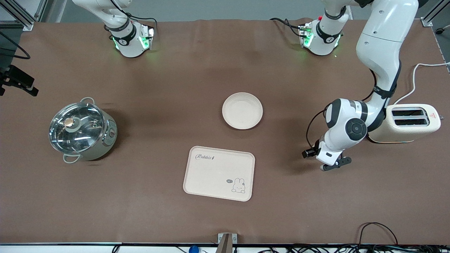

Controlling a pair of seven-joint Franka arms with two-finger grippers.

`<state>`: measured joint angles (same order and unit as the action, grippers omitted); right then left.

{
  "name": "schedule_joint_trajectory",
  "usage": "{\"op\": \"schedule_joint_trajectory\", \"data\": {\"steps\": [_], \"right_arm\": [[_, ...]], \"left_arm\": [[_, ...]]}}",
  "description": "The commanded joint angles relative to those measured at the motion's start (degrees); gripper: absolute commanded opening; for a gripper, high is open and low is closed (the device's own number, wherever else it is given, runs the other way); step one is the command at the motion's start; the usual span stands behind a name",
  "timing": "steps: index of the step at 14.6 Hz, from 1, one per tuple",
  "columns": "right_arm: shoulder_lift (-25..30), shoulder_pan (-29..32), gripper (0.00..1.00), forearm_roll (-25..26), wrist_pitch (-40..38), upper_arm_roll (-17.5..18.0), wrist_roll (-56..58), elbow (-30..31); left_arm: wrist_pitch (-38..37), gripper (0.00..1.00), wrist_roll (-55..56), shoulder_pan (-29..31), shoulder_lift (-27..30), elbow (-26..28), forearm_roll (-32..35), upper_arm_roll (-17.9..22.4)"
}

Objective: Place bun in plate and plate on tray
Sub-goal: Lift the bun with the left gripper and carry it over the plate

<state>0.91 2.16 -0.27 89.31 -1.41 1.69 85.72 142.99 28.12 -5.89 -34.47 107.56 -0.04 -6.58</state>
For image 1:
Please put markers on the cream rabbit print tray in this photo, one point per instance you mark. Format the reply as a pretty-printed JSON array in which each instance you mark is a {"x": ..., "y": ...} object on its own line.
[{"x": 214, "y": 174}]

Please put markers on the small blue round object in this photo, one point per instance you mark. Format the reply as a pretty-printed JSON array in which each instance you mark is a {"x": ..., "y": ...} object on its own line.
[{"x": 194, "y": 250}]

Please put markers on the pale green electric pot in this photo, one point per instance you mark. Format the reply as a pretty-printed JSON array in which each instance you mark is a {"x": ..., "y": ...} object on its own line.
[{"x": 105, "y": 140}]

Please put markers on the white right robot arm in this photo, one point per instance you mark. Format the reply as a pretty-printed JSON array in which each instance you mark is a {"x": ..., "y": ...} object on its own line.
[{"x": 128, "y": 38}]

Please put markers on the brown table mat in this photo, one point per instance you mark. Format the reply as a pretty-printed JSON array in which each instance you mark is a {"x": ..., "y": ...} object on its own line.
[{"x": 246, "y": 52}]

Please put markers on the cream two-slot toaster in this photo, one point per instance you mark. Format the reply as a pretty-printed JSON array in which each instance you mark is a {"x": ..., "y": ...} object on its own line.
[{"x": 411, "y": 131}]

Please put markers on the aluminium frame profile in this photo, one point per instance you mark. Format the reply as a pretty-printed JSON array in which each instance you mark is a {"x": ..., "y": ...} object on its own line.
[
  {"x": 19, "y": 14},
  {"x": 430, "y": 17}
]

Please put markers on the grey metal edge bracket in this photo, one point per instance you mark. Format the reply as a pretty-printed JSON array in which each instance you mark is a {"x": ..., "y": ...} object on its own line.
[{"x": 226, "y": 242}]

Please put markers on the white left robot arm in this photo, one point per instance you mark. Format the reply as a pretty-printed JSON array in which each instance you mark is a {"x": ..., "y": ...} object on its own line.
[{"x": 381, "y": 42}]

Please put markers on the glass pot lid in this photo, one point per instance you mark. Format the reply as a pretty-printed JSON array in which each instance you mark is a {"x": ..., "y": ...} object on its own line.
[{"x": 77, "y": 128}]

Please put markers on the round cream plate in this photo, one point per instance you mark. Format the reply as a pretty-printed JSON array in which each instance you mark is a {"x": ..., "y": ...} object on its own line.
[{"x": 242, "y": 111}]

